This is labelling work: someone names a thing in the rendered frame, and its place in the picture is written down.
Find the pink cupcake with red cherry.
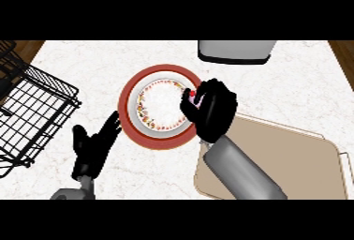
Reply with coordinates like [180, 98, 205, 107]
[187, 88, 202, 109]

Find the red round placemat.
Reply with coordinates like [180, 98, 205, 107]
[118, 64, 205, 151]

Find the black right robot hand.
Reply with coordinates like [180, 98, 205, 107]
[179, 78, 239, 144]

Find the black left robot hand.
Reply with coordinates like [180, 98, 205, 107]
[71, 110, 123, 181]

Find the white plate with floral rim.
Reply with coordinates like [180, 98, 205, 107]
[127, 70, 201, 140]

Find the black wire basket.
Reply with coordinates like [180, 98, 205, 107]
[0, 40, 83, 179]

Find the beige tray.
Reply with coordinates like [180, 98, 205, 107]
[192, 112, 354, 201]

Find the grey appliance with black base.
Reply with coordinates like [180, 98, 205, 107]
[198, 40, 277, 66]

